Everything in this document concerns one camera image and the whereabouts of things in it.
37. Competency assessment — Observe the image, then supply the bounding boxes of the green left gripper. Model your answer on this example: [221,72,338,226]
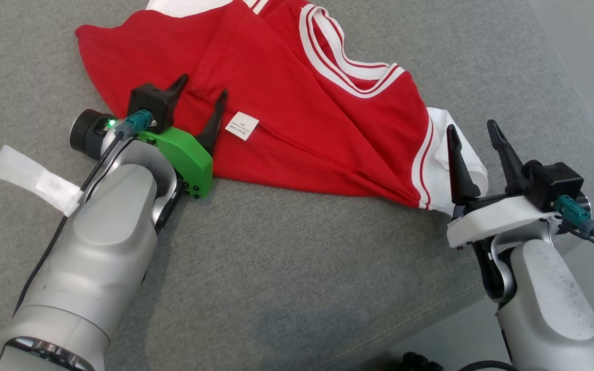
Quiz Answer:
[137,74,228,199]

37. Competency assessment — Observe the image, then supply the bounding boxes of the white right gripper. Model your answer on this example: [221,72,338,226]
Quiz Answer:
[447,120,560,250]

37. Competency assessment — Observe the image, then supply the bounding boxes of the red shirt with white trim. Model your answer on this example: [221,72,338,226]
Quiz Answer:
[75,0,488,214]

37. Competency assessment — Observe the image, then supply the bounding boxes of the white tape strip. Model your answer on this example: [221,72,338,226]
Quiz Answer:
[0,145,84,217]

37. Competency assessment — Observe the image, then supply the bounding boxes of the black cable clump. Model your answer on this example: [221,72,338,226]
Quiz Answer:
[387,351,522,371]

